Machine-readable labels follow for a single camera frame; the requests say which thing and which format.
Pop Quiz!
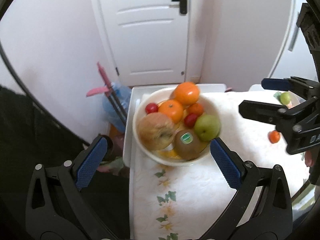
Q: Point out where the person's right hand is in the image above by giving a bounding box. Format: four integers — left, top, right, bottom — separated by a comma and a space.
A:
304, 151, 315, 167

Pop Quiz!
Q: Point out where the small red tomato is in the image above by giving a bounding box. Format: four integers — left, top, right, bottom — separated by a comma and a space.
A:
145, 103, 158, 114

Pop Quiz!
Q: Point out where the white floral tablecloth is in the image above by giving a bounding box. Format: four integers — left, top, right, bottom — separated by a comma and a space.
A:
130, 90, 309, 239

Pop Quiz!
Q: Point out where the white wardrobe door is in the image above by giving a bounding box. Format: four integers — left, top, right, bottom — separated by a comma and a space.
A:
268, 0, 318, 81

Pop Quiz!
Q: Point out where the cream duck-pattern bowl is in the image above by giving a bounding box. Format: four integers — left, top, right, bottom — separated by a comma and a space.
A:
126, 84, 226, 167

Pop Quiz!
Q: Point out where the green apple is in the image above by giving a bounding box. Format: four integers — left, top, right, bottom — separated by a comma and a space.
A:
194, 114, 221, 141
279, 92, 291, 105

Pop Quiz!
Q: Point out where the pink handled broom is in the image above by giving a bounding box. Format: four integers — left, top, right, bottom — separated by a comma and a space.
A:
86, 62, 127, 126

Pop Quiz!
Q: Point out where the small tangerine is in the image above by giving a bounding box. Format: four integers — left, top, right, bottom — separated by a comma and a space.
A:
268, 130, 281, 144

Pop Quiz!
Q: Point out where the brown kiwi with sticker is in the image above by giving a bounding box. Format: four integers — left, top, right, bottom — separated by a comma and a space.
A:
174, 129, 201, 161

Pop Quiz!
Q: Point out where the white tray table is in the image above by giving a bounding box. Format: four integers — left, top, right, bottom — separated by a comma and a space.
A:
122, 83, 276, 168

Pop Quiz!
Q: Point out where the medium orange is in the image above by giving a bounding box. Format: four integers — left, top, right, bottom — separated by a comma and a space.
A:
158, 99, 184, 124

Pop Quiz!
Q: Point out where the small mandarin orange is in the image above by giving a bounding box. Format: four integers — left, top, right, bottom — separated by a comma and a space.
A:
187, 103, 204, 116

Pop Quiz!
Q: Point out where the large orange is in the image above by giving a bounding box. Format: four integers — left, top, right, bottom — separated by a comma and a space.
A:
173, 82, 200, 106

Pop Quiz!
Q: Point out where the yellow-red apple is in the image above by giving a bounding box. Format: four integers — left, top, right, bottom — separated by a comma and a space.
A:
138, 112, 175, 151

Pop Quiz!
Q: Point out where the blue water jug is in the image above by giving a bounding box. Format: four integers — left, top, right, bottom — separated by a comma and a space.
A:
103, 82, 131, 133

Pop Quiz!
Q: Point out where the large red tomato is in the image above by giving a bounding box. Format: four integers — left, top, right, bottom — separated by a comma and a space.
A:
184, 113, 198, 128

